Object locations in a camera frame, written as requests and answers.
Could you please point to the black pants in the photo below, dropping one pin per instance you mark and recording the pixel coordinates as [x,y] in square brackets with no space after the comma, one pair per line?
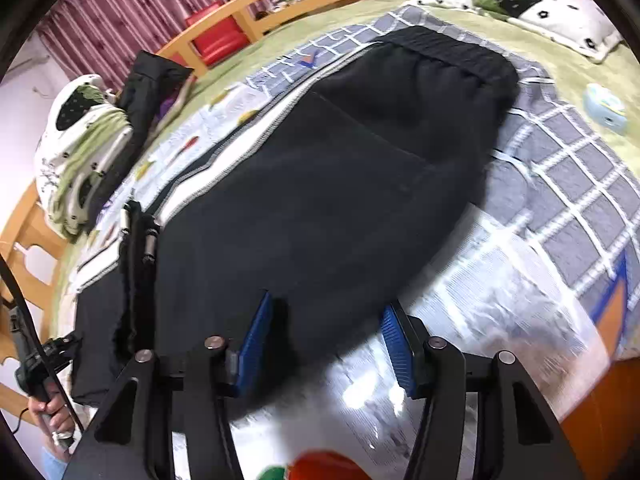
[325,185]

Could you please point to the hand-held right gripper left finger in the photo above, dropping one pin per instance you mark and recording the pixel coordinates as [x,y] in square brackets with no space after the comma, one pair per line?
[255,340]

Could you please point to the maroon curtain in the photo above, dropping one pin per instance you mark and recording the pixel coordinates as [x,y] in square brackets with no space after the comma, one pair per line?
[125,10]

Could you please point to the folded white floral quilt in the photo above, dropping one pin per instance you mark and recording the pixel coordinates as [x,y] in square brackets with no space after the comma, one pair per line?
[75,160]

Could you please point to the black jacket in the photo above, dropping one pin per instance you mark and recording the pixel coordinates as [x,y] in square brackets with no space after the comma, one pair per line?
[150,90]

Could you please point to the fruit print checked plastic sheet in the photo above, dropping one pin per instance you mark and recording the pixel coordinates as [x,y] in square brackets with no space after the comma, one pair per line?
[500,310]

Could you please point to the wooden bed frame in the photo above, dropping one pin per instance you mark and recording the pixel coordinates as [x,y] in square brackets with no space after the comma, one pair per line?
[250,22]

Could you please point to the purple cloth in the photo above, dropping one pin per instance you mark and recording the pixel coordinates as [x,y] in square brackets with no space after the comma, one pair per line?
[162,112]

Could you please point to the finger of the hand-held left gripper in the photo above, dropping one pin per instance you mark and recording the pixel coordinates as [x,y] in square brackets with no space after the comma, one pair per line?
[129,260]
[149,270]

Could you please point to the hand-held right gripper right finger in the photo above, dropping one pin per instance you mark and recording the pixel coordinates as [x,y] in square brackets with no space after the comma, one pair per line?
[397,355]

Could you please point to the person's left hand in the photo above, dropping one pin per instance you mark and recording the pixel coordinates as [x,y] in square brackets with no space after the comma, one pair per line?
[55,417]

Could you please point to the person's left forearm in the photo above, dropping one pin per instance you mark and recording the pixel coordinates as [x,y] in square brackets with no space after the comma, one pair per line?
[54,465]

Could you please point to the white floral pillow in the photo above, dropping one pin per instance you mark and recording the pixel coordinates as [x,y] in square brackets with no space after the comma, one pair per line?
[550,15]

